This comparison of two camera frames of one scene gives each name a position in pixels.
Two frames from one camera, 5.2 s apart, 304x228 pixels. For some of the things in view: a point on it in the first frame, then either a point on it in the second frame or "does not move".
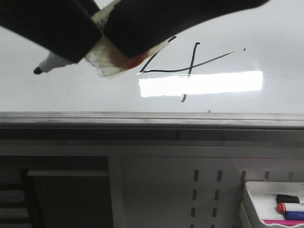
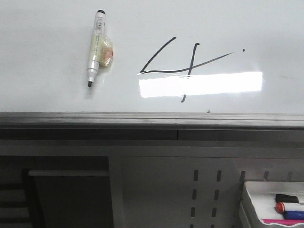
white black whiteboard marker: x=54 y=61 to x=101 y=51
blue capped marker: x=294 y=215 does not move
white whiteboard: x=243 y=71 does not move
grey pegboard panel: x=185 y=192 does not move
